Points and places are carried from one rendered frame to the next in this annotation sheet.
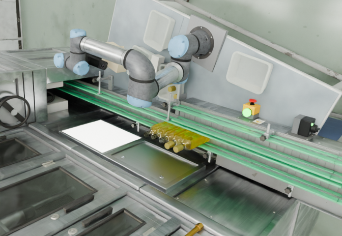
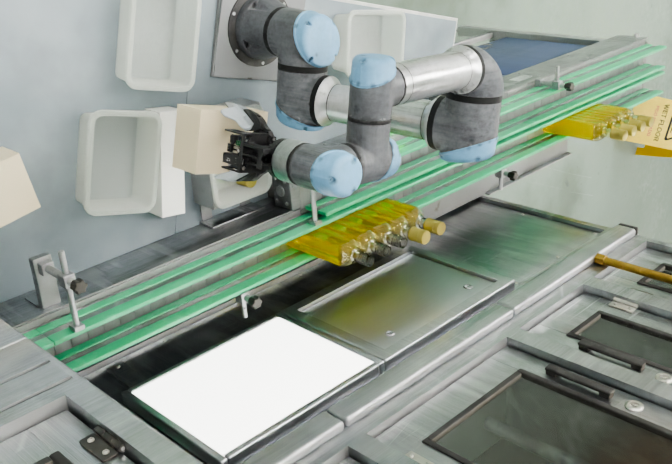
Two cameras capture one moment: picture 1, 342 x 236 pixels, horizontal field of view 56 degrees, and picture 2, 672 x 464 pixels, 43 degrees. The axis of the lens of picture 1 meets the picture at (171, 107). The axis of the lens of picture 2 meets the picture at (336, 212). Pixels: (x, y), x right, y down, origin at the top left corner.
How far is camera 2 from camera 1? 2.36 m
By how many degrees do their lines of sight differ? 75
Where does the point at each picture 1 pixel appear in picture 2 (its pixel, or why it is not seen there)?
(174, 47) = (322, 41)
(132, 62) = (493, 66)
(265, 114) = not seen: hidden behind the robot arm
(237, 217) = (550, 238)
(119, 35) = not seen: outside the picture
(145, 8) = not seen: outside the picture
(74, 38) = (394, 78)
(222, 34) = not seen: outside the picture
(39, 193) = (559, 448)
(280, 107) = not seen: hidden behind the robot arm
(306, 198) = (492, 183)
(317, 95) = (438, 37)
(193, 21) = not seen: outside the picture
